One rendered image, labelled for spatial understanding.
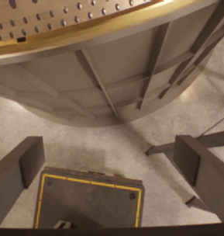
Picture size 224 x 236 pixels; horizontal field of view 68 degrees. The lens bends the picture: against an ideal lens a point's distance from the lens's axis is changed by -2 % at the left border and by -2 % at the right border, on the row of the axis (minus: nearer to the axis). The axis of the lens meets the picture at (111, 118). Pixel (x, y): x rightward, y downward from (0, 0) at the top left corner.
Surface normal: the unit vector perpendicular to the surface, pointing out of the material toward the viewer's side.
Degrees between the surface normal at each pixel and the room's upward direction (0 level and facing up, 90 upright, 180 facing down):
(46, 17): 43
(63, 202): 0
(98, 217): 0
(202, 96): 0
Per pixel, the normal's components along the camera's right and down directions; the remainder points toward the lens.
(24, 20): 0.02, 0.58
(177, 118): -0.11, -0.13
